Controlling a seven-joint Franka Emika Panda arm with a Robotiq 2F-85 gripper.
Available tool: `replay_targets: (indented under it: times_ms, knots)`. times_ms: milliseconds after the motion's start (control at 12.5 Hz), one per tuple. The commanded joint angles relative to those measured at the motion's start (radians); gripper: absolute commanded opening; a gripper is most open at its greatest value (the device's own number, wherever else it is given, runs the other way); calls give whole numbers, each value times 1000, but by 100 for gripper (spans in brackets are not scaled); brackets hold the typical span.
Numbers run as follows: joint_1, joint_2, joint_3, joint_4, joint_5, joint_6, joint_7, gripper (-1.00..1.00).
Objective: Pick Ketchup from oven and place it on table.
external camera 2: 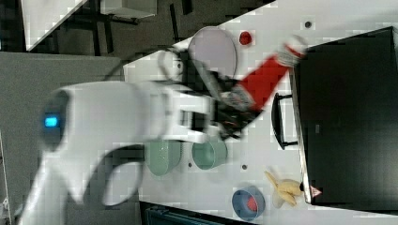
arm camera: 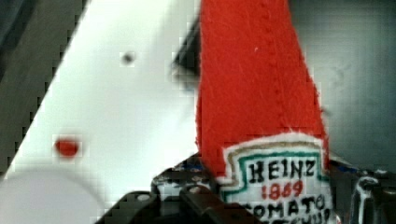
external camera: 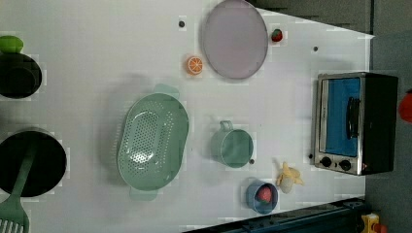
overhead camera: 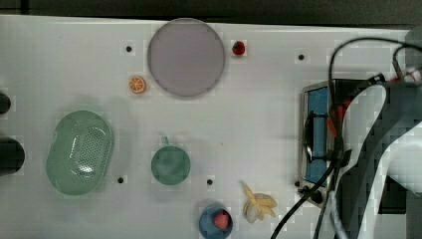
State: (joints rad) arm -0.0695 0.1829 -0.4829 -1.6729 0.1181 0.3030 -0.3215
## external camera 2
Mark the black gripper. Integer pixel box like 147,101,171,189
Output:
187,59,260,140

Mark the red ketchup bottle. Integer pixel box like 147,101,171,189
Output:
226,36,307,112

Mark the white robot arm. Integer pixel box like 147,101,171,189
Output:
18,60,255,225

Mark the black toaster oven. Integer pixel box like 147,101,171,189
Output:
288,26,398,215

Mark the green mug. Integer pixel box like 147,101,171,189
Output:
191,138,228,170

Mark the lilac round plate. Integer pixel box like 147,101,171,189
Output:
189,26,237,78

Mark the red strawberry toy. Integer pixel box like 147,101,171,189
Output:
239,31,253,46

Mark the green perforated colander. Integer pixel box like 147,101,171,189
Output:
145,140,182,176

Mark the blue small bowl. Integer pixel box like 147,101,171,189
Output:
232,186,266,221

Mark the peeled banana toy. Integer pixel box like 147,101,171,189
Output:
264,171,302,208

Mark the red strawberry in bowl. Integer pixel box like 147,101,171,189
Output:
247,197,258,212

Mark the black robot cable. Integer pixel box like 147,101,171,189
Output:
102,46,201,92

